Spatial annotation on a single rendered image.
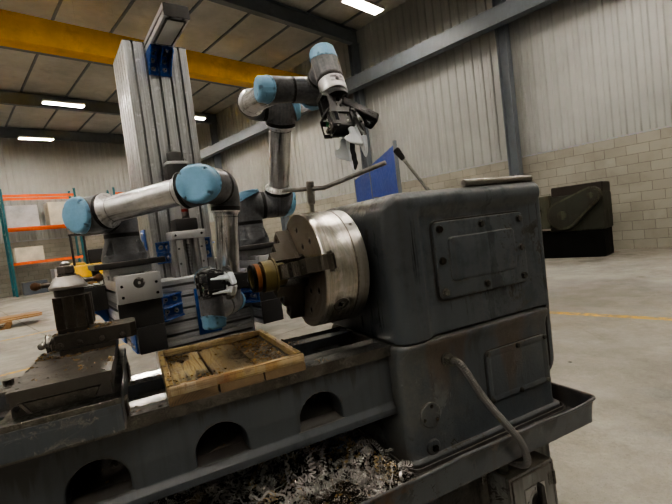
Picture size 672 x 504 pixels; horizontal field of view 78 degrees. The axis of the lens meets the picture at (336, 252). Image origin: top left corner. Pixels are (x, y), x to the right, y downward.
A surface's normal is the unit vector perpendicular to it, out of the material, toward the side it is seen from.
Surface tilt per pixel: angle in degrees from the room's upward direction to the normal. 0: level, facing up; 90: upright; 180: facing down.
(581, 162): 90
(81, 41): 90
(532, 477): 87
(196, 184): 90
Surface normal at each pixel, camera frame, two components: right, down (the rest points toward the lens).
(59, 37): 0.69, -0.04
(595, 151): -0.72, 0.12
